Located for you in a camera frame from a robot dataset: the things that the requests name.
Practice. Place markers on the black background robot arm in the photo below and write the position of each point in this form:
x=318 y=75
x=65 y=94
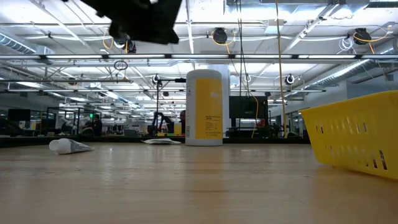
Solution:
x=161 y=119

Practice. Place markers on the long ceiling light strip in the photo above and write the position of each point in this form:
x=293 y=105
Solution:
x=199 y=56

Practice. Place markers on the black pole stand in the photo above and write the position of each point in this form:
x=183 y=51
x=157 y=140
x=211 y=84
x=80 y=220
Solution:
x=157 y=102

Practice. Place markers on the white canister with yellow label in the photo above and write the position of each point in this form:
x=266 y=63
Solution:
x=205 y=109

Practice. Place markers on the person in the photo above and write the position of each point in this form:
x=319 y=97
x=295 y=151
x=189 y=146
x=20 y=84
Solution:
x=97 y=125
x=183 y=122

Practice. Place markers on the small yellow background canister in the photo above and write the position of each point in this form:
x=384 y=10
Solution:
x=177 y=129

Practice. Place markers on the grey round lid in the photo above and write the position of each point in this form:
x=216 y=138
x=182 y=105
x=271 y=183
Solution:
x=161 y=141

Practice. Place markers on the black monitor screen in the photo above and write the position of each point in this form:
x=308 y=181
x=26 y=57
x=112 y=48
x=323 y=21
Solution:
x=248 y=107

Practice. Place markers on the white toothpaste tube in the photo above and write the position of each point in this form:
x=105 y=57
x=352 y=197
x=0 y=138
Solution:
x=65 y=146

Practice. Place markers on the yellow plastic bin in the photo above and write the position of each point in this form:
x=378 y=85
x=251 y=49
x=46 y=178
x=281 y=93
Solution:
x=342 y=112

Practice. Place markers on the silver ceiling duct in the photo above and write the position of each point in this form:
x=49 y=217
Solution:
x=18 y=45

